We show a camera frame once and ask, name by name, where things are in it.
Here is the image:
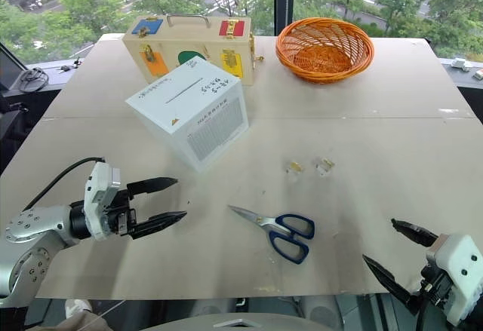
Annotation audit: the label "small dark keys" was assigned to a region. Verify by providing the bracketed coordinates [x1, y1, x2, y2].
[59, 57, 83, 74]

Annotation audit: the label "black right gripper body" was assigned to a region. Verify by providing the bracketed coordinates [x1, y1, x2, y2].
[417, 262, 457, 312]

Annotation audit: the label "wooden latch lock box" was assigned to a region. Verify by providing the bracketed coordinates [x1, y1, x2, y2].
[123, 13, 266, 87]

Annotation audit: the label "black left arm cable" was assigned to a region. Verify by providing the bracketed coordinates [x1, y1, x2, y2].
[21, 157, 106, 212]

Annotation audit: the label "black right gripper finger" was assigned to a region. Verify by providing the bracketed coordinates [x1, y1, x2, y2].
[390, 218, 440, 248]
[361, 254, 421, 315]

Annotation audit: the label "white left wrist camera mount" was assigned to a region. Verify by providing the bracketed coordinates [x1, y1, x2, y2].
[83, 161, 122, 242]

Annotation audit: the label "dark monitor screen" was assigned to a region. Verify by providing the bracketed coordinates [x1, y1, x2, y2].
[0, 41, 29, 91]

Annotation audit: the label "black coiled cable bundle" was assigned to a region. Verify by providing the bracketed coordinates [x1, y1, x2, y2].
[17, 66, 51, 93]

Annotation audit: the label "orange wicker basket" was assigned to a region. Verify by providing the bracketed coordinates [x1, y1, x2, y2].
[275, 17, 376, 84]

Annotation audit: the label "white cardboard box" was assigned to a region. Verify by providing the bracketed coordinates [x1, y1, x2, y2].
[125, 59, 250, 174]

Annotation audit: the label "blue handled scissors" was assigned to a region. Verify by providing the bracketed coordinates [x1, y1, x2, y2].
[226, 204, 316, 265]

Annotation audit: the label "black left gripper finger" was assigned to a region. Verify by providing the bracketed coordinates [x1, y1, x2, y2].
[129, 210, 188, 241]
[126, 176, 179, 201]

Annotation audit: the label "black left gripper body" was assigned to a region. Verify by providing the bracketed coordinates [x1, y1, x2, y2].
[106, 189, 137, 238]

